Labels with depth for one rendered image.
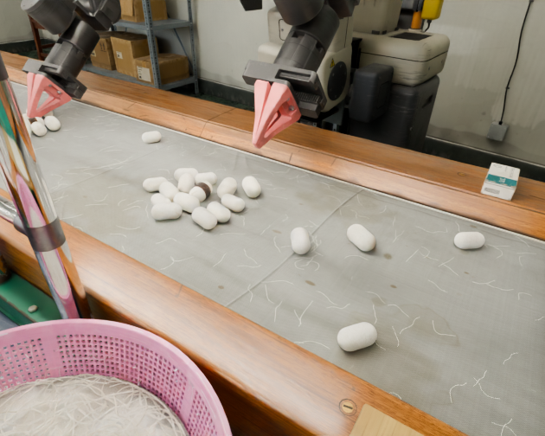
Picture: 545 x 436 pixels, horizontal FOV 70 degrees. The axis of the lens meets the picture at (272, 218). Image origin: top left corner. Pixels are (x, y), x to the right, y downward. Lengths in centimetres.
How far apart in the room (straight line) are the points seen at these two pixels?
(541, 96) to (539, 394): 211
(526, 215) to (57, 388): 52
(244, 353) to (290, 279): 12
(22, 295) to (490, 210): 55
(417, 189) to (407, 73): 77
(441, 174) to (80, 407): 50
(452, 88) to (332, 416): 229
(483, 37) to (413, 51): 116
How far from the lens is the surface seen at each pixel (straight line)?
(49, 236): 32
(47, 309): 46
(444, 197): 56
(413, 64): 128
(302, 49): 53
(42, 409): 36
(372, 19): 137
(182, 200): 49
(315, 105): 52
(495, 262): 49
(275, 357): 31
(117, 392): 35
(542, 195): 60
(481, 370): 37
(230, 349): 31
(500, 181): 56
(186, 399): 32
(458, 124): 251
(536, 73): 240
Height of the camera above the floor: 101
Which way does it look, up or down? 34 degrees down
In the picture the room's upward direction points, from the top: 2 degrees clockwise
